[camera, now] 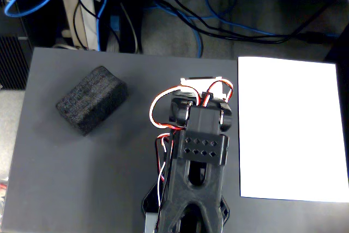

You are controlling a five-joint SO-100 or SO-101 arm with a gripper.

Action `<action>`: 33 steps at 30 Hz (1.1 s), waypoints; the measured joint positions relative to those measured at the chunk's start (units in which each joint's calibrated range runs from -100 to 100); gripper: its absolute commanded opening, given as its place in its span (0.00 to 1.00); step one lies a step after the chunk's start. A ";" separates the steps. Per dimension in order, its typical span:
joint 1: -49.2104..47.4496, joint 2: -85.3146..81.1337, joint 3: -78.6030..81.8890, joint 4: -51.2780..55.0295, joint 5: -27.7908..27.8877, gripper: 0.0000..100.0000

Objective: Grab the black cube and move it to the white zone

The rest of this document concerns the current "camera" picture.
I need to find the short looped servo wire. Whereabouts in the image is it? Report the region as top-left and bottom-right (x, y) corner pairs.
(201, 79), (234, 107)

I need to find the blue network cable on floor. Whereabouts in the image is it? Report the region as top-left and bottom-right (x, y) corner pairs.
(152, 0), (276, 59)

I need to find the black computer tower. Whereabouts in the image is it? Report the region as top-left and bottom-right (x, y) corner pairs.
(0, 36), (32, 91)

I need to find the grey base clamp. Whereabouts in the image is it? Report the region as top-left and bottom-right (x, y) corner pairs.
(144, 212), (160, 233)

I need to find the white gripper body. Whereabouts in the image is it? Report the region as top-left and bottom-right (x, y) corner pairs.
(179, 76), (233, 101)

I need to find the servo wire at base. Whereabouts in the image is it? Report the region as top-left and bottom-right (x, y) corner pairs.
(155, 133), (175, 217)

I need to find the white paper sheet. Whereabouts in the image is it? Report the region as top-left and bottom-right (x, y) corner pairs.
(237, 56), (349, 204)

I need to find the long looped servo wire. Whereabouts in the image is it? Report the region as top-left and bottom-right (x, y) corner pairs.
(149, 85), (201, 130)

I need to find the thin blue cable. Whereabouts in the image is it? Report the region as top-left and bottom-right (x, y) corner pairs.
(95, 0), (109, 51)

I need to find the beige desk panel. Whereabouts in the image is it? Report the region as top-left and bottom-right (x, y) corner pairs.
(59, 0), (100, 51)

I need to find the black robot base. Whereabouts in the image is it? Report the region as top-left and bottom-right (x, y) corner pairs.
(141, 183), (230, 233)

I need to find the black cable with plug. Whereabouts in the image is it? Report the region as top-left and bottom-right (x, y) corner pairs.
(152, 0), (339, 45)

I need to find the black foam cube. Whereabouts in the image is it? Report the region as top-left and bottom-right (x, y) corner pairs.
(56, 65), (129, 137)

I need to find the grey cable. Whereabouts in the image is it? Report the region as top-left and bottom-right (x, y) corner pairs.
(119, 2), (140, 54)

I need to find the dark grey board mat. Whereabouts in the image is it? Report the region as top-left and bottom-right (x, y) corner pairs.
(0, 47), (349, 233)

